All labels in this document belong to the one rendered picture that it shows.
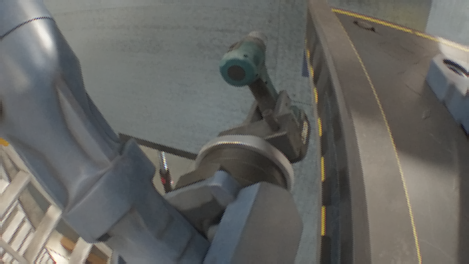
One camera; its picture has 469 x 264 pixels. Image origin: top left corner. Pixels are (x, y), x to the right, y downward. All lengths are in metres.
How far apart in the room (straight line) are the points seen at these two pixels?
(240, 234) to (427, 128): 0.19
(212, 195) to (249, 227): 0.07
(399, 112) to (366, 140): 0.07
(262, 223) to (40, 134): 0.23
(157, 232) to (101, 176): 0.07
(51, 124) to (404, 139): 0.27
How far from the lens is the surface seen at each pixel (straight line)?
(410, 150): 0.20
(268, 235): 0.32
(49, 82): 0.27
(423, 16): 0.80
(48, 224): 1.38
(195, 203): 0.37
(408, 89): 0.27
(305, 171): 1.04
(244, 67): 0.51
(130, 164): 0.27
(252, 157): 0.40
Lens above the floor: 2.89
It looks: 40 degrees down
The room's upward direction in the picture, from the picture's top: 2 degrees clockwise
